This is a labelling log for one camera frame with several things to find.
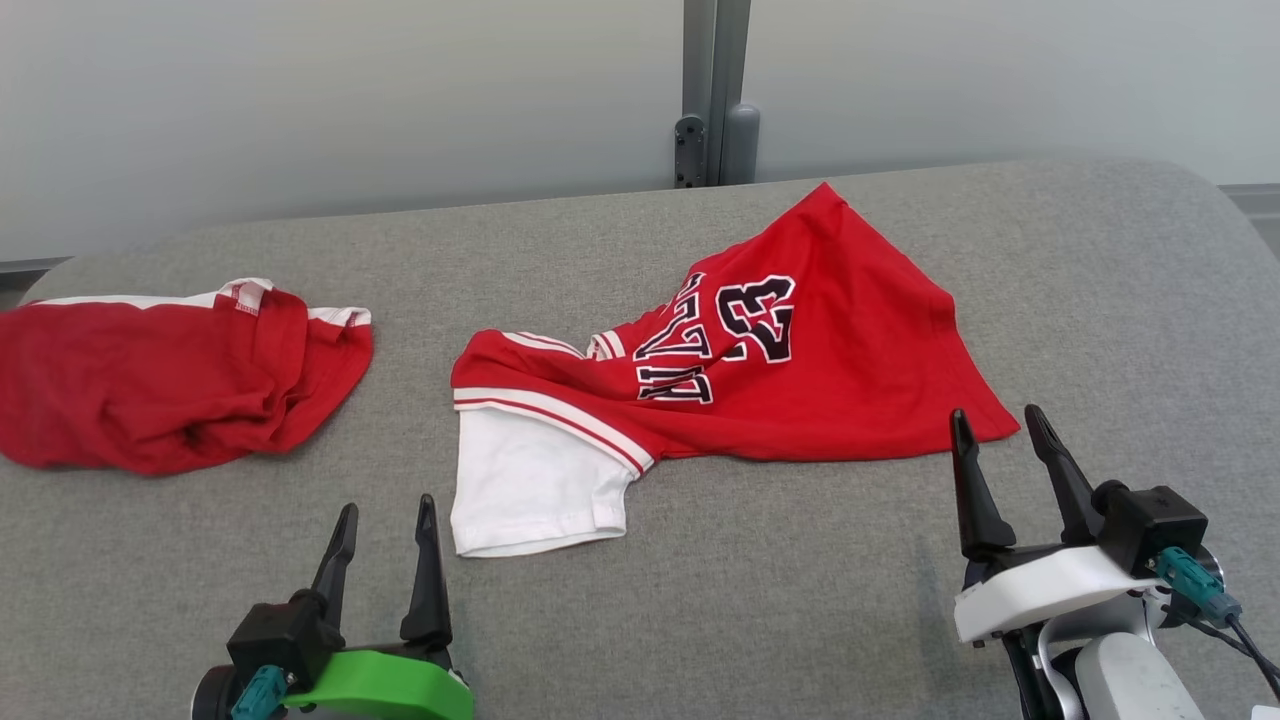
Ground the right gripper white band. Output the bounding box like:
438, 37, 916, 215
950, 404, 1166, 644

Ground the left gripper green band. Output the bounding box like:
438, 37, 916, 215
192, 494, 474, 720

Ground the red jersey number 23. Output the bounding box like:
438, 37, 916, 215
450, 182, 1021, 559

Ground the red shorts white stripe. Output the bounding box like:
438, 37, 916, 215
0, 278, 374, 476

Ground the grey fabric sofa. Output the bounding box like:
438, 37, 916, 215
0, 155, 1280, 720

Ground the grey round-topped cylinder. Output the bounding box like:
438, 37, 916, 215
720, 104, 761, 185

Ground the black cable teal plug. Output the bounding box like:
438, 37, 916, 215
1155, 548, 1280, 701
232, 665, 289, 720

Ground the dark grey hinge bracket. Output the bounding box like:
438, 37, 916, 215
674, 115, 707, 189

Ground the grey metal wall post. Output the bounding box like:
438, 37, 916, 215
683, 0, 753, 188

